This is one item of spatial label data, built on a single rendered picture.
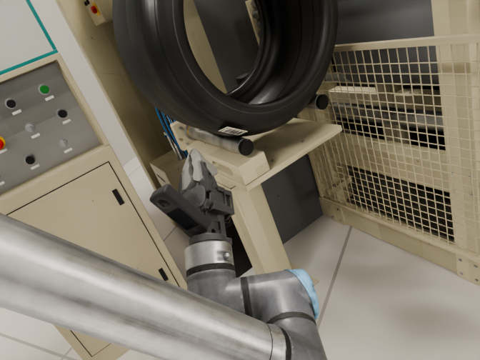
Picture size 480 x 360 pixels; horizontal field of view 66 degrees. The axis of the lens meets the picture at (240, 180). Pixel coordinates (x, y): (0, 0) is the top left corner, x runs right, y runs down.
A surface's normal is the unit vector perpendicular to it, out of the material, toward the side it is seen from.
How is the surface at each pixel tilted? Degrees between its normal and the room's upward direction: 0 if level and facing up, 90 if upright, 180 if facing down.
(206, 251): 38
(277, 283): 13
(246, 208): 90
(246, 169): 90
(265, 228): 90
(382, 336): 0
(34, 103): 90
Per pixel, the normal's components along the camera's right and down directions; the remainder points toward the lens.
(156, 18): -0.29, 0.30
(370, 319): -0.33, -0.84
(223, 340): 0.51, -0.22
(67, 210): 0.51, 0.24
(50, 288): 0.41, 0.00
